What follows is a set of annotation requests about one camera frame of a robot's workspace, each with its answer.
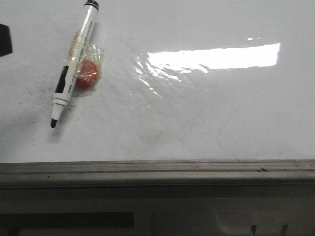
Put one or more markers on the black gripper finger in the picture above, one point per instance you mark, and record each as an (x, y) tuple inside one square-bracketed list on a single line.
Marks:
[(5, 40)]

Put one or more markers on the white black whiteboard marker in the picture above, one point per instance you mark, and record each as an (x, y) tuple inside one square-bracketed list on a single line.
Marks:
[(66, 84)]

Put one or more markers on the red magnet taped to marker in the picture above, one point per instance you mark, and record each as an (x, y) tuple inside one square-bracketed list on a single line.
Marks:
[(90, 69)]

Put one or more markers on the white whiteboard surface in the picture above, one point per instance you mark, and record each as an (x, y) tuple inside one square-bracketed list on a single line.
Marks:
[(182, 79)]

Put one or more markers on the white base panel below board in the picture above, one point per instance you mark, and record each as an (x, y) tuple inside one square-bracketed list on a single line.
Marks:
[(287, 210)]

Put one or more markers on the grey aluminium whiteboard frame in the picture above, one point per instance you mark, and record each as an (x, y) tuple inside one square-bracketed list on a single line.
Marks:
[(150, 173)]

